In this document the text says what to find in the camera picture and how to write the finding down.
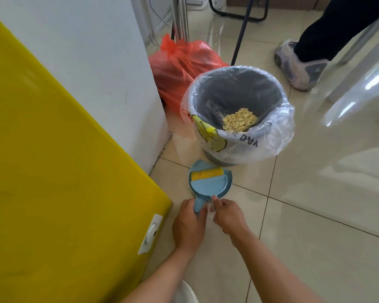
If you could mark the person's left hand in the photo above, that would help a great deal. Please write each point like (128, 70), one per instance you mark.
(188, 228)

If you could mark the person's right hand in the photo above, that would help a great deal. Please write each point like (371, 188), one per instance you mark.
(230, 219)

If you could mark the person's right thumb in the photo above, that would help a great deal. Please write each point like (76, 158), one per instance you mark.
(214, 212)

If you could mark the person's left thumb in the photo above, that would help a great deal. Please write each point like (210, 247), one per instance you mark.
(203, 211)

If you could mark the blue plastic dustpan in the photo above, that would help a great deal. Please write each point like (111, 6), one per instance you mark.
(208, 190)

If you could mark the blue brush with yellow bristles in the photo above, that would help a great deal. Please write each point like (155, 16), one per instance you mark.
(207, 174)

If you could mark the person's left forearm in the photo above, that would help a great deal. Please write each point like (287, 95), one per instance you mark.
(164, 277)

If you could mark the person's right forearm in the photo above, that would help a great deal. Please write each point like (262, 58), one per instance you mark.
(271, 274)

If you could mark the white knob panel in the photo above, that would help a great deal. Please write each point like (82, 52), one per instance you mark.
(150, 234)

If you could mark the white round object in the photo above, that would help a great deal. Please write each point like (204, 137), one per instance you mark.
(186, 295)

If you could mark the clear printed bin liner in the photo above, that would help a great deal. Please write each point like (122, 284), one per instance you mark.
(271, 135)

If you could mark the pile of yellow scraps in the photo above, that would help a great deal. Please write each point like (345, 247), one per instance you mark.
(240, 119)

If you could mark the grey trash bin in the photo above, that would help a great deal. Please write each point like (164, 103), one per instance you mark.
(240, 91)

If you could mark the red plastic bag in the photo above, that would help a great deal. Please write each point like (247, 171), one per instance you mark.
(177, 69)

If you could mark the yellow table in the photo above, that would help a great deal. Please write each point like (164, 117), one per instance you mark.
(50, 173)

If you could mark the blue mop pole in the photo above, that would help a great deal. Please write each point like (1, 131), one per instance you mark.
(241, 34)

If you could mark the silver metal poles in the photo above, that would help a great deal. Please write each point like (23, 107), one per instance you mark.
(180, 18)

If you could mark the black metal chair frame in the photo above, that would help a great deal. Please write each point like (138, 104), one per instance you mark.
(240, 17)

